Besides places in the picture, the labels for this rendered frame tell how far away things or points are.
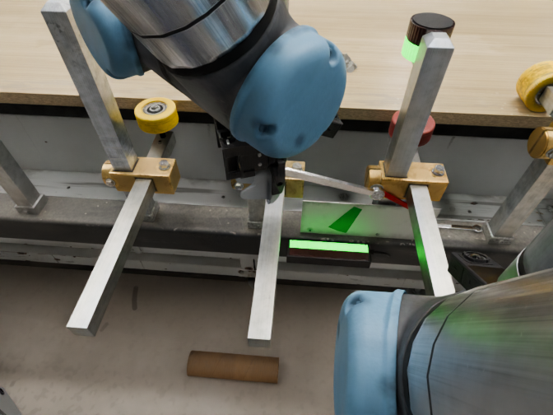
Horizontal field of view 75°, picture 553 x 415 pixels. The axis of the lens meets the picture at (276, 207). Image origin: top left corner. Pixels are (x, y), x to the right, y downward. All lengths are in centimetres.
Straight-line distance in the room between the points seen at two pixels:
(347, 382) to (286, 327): 126
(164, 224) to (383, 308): 68
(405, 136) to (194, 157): 55
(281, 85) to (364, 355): 13
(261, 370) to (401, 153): 89
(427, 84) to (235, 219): 46
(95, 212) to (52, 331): 82
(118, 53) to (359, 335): 25
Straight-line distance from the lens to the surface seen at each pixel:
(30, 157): 119
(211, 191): 97
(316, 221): 74
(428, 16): 61
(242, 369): 130
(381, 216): 73
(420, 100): 58
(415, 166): 70
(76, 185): 111
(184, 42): 18
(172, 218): 82
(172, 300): 153
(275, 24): 20
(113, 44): 30
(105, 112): 66
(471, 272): 44
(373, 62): 93
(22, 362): 164
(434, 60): 55
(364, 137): 88
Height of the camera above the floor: 131
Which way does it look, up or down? 49 degrees down
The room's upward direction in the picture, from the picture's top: straight up
